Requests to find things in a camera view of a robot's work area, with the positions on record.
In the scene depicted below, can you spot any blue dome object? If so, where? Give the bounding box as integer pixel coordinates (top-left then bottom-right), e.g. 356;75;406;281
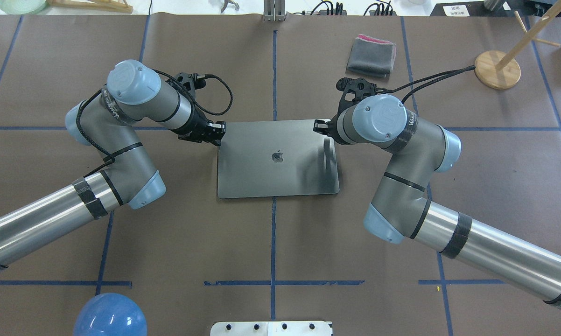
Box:
73;293;147;336

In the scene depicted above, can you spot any grey metal bracket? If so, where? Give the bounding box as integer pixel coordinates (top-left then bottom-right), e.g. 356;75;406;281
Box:
263;0;287;22

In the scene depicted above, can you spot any white metal plate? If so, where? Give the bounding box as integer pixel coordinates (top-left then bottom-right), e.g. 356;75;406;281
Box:
210;321;334;336

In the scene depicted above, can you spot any left black braided cable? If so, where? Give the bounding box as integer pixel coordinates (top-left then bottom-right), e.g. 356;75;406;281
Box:
75;70;234;178

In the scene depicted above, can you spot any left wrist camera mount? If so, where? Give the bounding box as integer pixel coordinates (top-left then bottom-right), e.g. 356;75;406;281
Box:
167;73;207;99

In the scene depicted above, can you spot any white label card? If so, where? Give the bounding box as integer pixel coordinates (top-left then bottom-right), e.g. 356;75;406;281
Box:
442;4;470;17

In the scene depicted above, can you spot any grey laptop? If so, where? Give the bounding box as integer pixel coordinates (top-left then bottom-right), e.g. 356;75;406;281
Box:
217;119;340;199

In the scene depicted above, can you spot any green tape roll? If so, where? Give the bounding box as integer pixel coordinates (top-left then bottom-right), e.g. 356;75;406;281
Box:
0;0;48;15

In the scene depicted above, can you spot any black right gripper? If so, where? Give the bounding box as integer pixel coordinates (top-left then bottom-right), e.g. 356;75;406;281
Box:
313;117;344;145

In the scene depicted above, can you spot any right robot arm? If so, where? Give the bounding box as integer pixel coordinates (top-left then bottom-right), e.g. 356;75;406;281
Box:
313;94;561;310

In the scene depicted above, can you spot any black braided cable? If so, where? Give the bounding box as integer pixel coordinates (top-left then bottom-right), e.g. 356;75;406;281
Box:
376;65;477;105
75;70;234;178

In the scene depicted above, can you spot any folded grey cloth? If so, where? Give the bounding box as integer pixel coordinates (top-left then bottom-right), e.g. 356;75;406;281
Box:
346;34;397;78

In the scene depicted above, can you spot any wooden stand with round base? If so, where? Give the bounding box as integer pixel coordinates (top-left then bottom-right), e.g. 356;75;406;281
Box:
473;0;561;90

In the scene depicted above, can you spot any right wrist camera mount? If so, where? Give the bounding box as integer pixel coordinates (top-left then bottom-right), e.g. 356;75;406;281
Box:
336;77;378;113

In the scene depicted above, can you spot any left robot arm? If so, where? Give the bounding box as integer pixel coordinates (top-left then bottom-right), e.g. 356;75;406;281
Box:
0;59;226;272

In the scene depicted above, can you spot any right black braided cable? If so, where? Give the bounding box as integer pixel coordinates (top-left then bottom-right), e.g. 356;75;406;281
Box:
376;65;477;105

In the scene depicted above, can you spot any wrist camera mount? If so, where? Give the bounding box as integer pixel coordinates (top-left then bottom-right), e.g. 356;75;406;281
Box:
336;77;378;113
167;73;207;99

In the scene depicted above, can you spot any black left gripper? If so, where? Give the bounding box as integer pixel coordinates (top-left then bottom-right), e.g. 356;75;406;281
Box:
177;108;226;147

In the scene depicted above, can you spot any wooden frame piece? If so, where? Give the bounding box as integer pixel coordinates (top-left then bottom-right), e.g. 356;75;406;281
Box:
46;0;133;14

